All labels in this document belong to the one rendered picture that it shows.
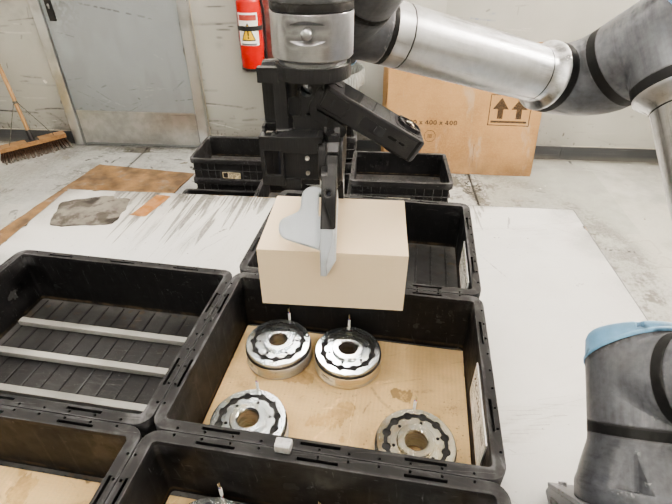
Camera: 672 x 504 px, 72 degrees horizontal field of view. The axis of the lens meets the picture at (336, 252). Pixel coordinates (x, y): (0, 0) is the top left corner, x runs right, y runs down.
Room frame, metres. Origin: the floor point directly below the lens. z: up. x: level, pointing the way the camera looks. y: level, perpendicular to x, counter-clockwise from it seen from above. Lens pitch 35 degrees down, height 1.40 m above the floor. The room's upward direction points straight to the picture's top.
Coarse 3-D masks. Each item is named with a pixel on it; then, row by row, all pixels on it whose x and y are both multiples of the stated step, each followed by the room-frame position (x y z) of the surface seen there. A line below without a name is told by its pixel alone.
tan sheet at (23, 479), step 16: (0, 480) 0.31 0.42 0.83; (16, 480) 0.31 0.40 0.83; (32, 480) 0.31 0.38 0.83; (48, 480) 0.31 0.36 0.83; (64, 480) 0.31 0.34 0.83; (80, 480) 0.31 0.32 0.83; (0, 496) 0.29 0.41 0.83; (16, 496) 0.29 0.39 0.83; (32, 496) 0.29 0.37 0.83; (48, 496) 0.29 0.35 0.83; (64, 496) 0.29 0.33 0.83; (80, 496) 0.29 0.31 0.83
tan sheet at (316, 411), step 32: (384, 352) 0.53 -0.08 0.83; (416, 352) 0.53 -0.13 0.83; (448, 352) 0.53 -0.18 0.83; (224, 384) 0.46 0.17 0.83; (288, 384) 0.46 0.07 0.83; (320, 384) 0.46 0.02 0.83; (384, 384) 0.46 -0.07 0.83; (416, 384) 0.46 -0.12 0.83; (448, 384) 0.46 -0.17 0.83; (288, 416) 0.41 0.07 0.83; (320, 416) 0.41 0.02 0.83; (352, 416) 0.41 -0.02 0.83; (384, 416) 0.41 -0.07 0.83; (448, 416) 0.41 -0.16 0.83; (416, 448) 0.36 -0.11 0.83
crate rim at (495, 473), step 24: (216, 312) 0.52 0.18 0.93; (480, 312) 0.52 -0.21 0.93; (480, 336) 0.48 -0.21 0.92; (192, 360) 0.42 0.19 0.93; (480, 360) 0.42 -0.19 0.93; (168, 408) 0.35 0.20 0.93; (192, 432) 0.32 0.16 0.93; (216, 432) 0.32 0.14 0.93; (240, 432) 0.32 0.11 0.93; (336, 456) 0.29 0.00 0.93; (360, 456) 0.29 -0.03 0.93; (384, 456) 0.29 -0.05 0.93; (408, 456) 0.29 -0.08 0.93; (504, 456) 0.29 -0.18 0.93
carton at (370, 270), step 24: (360, 216) 0.47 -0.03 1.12; (384, 216) 0.47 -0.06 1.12; (264, 240) 0.42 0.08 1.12; (360, 240) 0.42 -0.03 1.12; (384, 240) 0.42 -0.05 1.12; (264, 264) 0.40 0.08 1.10; (288, 264) 0.40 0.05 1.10; (312, 264) 0.40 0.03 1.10; (336, 264) 0.40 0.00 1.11; (360, 264) 0.40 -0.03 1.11; (384, 264) 0.39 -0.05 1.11; (264, 288) 0.40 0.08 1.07; (288, 288) 0.40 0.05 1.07; (312, 288) 0.40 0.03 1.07; (336, 288) 0.40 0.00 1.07; (360, 288) 0.40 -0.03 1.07; (384, 288) 0.39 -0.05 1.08
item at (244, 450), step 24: (168, 432) 0.32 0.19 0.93; (144, 456) 0.29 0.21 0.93; (240, 456) 0.29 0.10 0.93; (264, 456) 0.29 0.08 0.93; (288, 456) 0.29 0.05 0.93; (312, 456) 0.29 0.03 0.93; (120, 480) 0.26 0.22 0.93; (384, 480) 0.26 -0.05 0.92; (408, 480) 0.26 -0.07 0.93; (432, 480) 0.27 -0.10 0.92; (456, 480) 0.26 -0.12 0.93; (480, 480) 0.26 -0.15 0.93
